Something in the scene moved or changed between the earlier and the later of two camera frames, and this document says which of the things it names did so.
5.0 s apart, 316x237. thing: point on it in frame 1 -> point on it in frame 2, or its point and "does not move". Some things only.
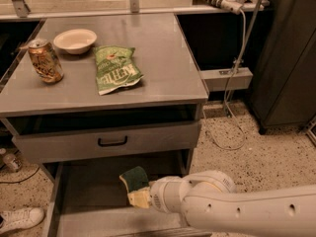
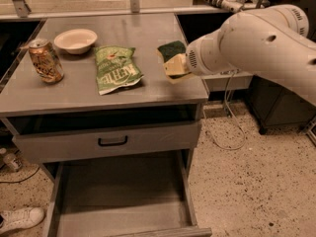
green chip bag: x=116 y=66 does not move
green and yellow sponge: x=134 y=178 -> x=167 y=51
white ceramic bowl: x=75 y=40 does not move
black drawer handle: x=112 y=143 does not move
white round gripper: x=163 y=195 -> x=198 y=59
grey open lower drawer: x=89 y=199 does not move
